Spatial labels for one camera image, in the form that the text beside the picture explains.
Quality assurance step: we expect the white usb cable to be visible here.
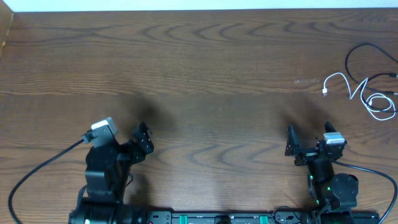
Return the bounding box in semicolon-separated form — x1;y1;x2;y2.
322;72;397;121

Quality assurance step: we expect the black usb cable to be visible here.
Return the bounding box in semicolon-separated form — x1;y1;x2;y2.
345;42;398;113

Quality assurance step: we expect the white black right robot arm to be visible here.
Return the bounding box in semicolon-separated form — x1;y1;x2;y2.
285;122;359;211

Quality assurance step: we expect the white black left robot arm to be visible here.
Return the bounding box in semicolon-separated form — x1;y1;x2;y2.
68;118;154;224

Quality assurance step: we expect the black right camera cable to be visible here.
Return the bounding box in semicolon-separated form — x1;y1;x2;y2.
332;160;398;224

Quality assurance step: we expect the black camera cable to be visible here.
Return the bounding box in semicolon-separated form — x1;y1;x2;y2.
332;160;398;224
8;132;97;224

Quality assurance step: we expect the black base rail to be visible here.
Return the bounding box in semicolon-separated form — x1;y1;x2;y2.
146;209;379;224

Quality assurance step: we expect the black left camera cable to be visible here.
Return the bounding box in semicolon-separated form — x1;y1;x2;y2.
8;132;97;224

